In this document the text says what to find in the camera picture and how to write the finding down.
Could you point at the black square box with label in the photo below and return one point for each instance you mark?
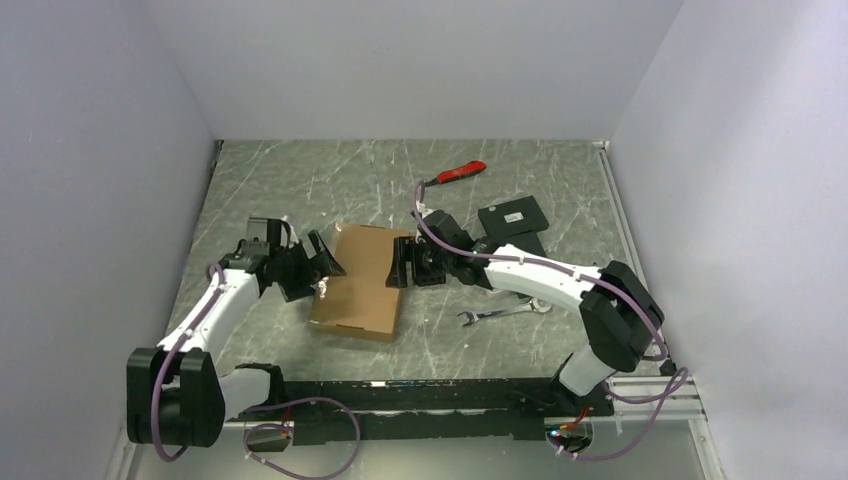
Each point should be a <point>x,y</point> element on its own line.
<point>514,217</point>

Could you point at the brown cardboard express box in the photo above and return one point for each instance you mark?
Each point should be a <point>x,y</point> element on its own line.
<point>359,304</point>

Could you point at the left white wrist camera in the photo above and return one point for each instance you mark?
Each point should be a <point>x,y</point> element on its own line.
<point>288,235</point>

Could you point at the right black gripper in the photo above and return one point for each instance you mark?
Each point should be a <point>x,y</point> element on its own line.
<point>406,248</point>

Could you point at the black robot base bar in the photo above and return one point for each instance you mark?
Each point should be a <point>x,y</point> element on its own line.
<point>519,408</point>

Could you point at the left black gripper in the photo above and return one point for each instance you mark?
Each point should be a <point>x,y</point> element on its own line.
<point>323,263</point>

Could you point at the silver open-end wrench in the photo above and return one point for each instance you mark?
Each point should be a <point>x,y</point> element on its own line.
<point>532,305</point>

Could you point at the red utility knife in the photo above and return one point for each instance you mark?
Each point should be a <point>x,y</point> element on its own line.
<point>467,170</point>

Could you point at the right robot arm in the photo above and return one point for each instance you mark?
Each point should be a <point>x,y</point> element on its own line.
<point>621,320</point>

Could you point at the aluminium frame rail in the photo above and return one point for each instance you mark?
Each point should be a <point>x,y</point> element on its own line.
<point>319,184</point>

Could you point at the black flat rectangular box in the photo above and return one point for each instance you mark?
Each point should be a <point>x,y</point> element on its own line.
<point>528,242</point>

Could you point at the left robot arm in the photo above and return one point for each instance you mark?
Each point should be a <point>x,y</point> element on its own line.
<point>175,395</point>

